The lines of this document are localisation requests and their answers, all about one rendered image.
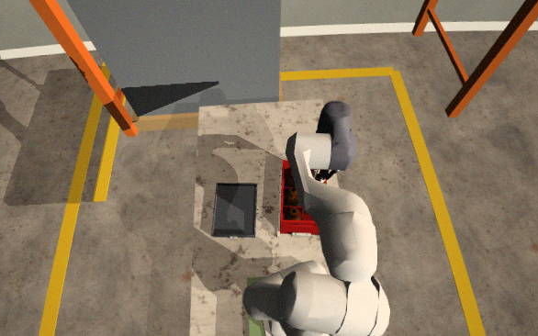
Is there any red plastic crate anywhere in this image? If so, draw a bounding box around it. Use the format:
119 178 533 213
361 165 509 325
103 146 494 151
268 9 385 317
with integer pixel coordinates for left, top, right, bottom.
280 160 319 235

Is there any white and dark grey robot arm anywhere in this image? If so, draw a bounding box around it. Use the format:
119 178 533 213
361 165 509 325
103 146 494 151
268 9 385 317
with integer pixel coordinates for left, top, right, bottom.
242 101 390 336

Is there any brown bottle with green label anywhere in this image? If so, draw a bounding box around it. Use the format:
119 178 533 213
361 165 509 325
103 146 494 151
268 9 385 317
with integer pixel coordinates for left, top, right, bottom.
315 174 327 184

